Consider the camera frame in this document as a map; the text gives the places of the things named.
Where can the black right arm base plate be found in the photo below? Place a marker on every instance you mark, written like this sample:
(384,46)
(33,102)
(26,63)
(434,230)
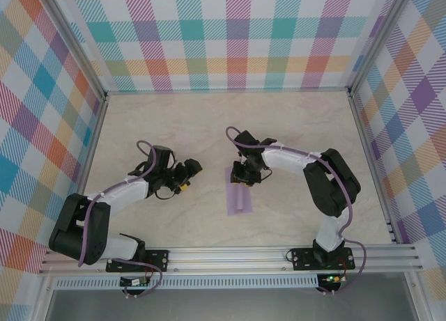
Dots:
(299,262)

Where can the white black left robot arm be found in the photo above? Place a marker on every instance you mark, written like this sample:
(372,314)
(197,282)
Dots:
(122,192)

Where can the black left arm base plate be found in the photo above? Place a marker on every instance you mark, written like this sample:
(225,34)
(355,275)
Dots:
(158,260)

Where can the thin aluminium wall rail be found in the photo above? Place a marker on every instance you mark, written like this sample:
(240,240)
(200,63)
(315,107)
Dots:
(226,90)

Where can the aluminium table edge rail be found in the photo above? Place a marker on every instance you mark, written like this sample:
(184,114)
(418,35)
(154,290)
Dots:
(374,168)
(87,168)

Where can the small dark circuit board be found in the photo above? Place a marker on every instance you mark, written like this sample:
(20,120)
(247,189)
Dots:
(134,282)

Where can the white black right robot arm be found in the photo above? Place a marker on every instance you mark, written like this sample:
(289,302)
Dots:
(289,159)

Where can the grey metal panel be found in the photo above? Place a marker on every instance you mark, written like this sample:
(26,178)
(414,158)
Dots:
(226,307)

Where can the long aluminium mounting rail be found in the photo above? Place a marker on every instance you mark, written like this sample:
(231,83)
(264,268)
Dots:
(226,260)

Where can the aluminium frame post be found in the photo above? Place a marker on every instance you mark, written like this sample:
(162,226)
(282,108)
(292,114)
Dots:
(73,46)
(378,39)

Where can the purple paper sheet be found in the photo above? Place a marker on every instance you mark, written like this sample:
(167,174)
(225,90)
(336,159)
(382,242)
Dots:
(240,202)

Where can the circuit board with green light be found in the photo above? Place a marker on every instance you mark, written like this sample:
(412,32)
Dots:
(332,278)

